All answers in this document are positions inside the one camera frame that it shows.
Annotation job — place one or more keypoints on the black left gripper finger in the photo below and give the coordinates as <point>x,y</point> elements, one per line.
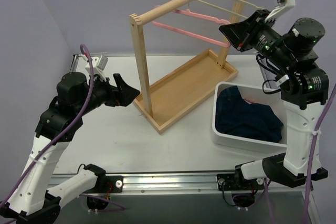
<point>119,81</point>
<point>126,94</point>

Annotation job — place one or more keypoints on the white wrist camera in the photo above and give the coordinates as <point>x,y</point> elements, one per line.
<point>281,7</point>
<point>99,63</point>

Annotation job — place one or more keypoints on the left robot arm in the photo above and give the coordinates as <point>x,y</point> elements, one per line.
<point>33,201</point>

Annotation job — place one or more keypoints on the wooden clothes rack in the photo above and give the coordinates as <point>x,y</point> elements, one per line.
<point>166,101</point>

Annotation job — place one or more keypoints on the pink hanger with metal hook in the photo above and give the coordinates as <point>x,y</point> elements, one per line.
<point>163,40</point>

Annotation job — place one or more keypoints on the aluminium mounting rail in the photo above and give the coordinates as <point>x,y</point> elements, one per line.
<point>189,183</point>

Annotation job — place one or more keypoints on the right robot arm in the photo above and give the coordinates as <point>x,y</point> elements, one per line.
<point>304,91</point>

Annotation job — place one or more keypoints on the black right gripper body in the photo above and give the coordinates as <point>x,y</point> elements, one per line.
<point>250,34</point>

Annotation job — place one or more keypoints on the white plastic basket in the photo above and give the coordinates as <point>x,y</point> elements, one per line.
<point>257,94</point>

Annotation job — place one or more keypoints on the pink pleated skirt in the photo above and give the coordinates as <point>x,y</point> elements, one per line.
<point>249,101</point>

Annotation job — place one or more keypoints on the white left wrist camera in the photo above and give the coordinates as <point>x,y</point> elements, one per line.
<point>99,63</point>

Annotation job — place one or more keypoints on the cream hanger with metal hook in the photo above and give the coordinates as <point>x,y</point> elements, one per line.
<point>225,1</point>

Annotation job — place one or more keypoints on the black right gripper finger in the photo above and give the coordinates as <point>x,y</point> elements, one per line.
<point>238,34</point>
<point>259,15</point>

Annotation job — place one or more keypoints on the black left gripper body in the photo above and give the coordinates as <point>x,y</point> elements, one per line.
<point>115,94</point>

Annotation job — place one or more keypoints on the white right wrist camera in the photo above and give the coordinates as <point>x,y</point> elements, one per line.
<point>281,7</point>

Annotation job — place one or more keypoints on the dark blue denim skirt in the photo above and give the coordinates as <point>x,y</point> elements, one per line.
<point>234,116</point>

